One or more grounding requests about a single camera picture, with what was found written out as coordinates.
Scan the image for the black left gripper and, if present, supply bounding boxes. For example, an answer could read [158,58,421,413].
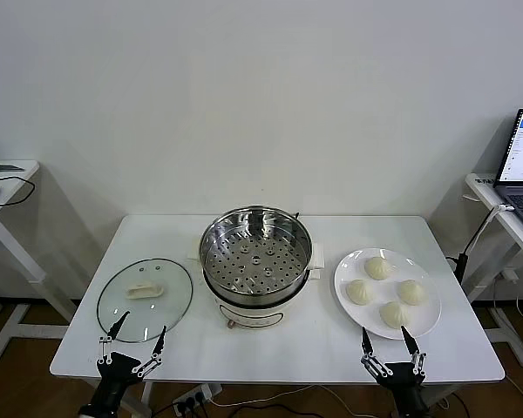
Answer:
[86,310,167,408]

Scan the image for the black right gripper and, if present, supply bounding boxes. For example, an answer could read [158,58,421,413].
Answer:
[359,324,431,418]

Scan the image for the white steamed baozi bun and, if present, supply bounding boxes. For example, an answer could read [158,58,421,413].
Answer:
[364,255,393,280]
[396,279,429,306]
[345,278,375,306]
[378,300,413,330]

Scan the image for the round glass pot lid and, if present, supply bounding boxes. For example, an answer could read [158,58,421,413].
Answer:
[96,258,194,344]

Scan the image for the perforated steel steamer basket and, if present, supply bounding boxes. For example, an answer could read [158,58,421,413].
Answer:
[199,205,314,308]

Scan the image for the round white plate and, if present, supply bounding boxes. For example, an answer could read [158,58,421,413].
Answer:
[334,247,443,340]

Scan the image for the white power strip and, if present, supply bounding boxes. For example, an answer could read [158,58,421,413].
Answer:
[172,383,223,415]

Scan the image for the white side table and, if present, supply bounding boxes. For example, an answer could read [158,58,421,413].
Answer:
[0,158,78,361]
[464,172,523,369]

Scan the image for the black plug with cable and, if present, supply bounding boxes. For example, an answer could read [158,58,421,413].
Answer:
[150,398,191,418]

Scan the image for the thin white cable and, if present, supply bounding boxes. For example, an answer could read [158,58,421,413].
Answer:
[217,382,315,408]

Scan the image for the thin black cable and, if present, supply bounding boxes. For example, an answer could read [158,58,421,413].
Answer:
[0,173,37,209]

